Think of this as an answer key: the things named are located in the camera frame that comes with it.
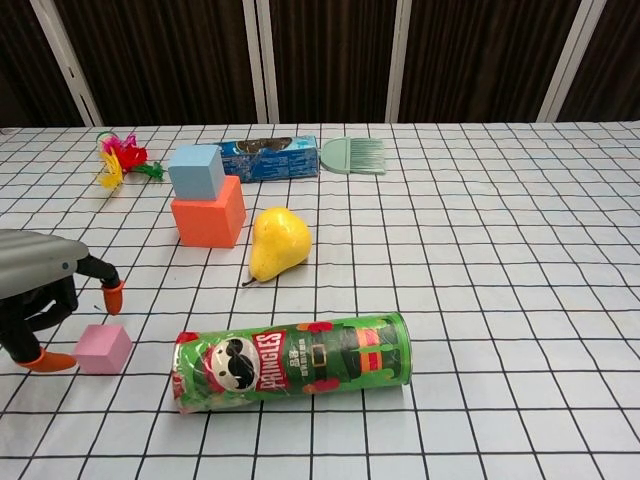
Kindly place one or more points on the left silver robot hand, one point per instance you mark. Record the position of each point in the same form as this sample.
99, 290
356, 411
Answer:
35, 260

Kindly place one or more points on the pink small cube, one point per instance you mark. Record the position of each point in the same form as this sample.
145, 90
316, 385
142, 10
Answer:
102, 349

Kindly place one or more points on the medium blue foam block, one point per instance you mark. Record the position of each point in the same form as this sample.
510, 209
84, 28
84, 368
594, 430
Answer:
192, 175

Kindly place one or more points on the colourful feather shuttlecock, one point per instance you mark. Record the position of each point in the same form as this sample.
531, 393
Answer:
125, 157

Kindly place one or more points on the large orange foam block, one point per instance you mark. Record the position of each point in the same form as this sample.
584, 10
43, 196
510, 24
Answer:
205, 222

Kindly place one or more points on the yellow pear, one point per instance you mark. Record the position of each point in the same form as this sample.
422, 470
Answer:
277, 245

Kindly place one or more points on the black folding screen white frames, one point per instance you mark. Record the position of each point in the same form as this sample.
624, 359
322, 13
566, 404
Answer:
175, 60

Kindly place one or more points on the blue Oreo cookie box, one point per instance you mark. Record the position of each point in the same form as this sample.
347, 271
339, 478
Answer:
270, 161

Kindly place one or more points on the green Pringles can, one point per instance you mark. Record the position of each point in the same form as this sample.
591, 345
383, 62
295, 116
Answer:
300, 360

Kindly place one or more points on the teal hand brush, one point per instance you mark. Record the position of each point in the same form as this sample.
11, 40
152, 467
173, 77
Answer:
345, 156

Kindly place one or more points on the white black-checked tablecloth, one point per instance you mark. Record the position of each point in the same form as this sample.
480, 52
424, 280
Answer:
500, 300

